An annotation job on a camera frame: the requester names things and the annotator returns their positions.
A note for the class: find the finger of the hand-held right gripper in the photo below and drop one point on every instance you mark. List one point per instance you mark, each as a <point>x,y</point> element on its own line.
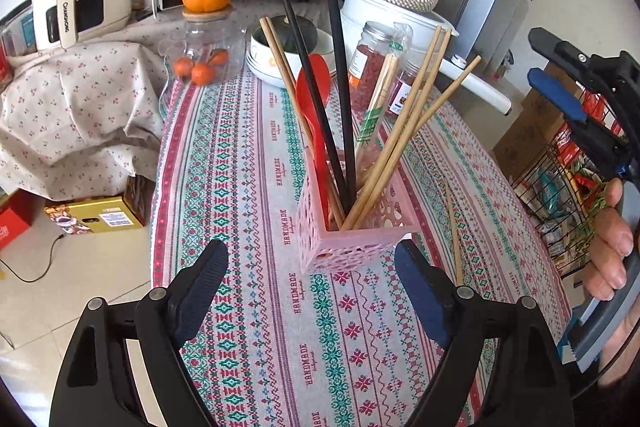
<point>555,94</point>
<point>555,47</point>

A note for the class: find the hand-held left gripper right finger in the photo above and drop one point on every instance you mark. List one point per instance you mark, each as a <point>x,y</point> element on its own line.
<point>420,287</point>

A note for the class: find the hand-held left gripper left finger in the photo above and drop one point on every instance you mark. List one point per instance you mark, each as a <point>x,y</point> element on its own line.
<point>200,287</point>

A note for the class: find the bamboo chopstick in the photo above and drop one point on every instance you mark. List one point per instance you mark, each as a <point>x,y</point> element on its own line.
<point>454,242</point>
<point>440,99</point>
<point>285,57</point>
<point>275,57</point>
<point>410,89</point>
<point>419,99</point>
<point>407,117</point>

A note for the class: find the pink perforated utensil basket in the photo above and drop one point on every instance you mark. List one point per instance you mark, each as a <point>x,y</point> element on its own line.
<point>350,252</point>

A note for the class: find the disposable chopsticks pair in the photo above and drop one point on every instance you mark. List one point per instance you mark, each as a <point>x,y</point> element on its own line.
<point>387,77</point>

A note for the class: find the black chopstick with gold band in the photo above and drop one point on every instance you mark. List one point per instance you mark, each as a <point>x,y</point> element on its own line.
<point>337,57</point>
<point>300,52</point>

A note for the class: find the red plastic spoon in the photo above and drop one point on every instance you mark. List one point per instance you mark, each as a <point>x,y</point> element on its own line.
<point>310,92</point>

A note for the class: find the person's right hand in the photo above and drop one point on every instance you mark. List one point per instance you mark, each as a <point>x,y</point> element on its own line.
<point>607,242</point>

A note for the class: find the brown cardboard box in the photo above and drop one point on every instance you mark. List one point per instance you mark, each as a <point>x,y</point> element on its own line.
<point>530,132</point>

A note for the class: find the pile of snack packets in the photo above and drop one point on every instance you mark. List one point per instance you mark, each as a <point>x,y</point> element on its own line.
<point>580,172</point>

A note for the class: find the patterned embroidered tablecloth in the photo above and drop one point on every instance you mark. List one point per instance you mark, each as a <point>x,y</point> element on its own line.
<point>280,332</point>

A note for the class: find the yellow printed carton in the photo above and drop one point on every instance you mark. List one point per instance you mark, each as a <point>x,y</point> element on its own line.
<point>95,217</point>

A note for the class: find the jar of red berries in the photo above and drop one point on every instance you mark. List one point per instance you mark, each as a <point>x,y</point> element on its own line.
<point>370,57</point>
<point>407,82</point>

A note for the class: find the white cooking pot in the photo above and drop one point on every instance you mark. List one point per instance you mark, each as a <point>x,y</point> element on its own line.
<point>360,7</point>

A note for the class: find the red box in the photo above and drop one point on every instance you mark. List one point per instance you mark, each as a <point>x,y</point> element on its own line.
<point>12,219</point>

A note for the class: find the small orange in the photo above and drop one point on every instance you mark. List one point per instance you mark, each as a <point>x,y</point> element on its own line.
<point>182,66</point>
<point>202,73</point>
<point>219,57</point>

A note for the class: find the floral cover cloth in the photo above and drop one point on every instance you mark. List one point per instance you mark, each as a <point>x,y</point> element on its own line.
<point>75,107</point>

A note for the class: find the white bowl with green print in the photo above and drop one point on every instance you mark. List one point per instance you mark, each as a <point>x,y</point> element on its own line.
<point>265,62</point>

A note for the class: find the glass jar with wooden lid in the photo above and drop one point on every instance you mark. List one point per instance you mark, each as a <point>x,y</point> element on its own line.
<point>200,32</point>

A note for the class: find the dark green squash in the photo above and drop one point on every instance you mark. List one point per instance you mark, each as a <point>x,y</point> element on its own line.
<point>295,34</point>

